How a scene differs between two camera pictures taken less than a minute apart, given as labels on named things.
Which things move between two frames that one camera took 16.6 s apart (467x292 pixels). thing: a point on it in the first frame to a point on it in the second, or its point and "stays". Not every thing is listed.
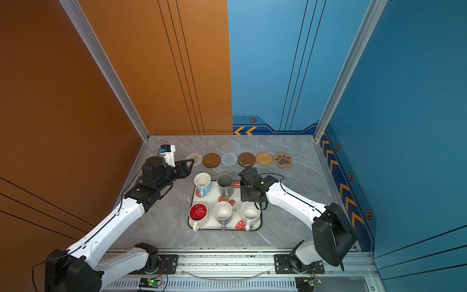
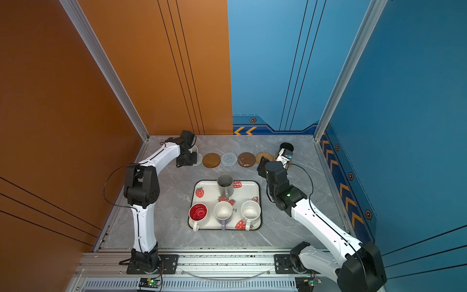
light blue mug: x=202 y=181 to x=194 y=149
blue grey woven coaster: x=228 y=159 stays
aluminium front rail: x=362 y=264 stays
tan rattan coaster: x=264 y=159 stays
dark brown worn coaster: x=246 y=159 stays
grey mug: x=225 y=185 stays
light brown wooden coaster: x=211 y=160 stays
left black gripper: x=182 y=168 to x=194 y=160
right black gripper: x=243 y=193 to x=262 y=168
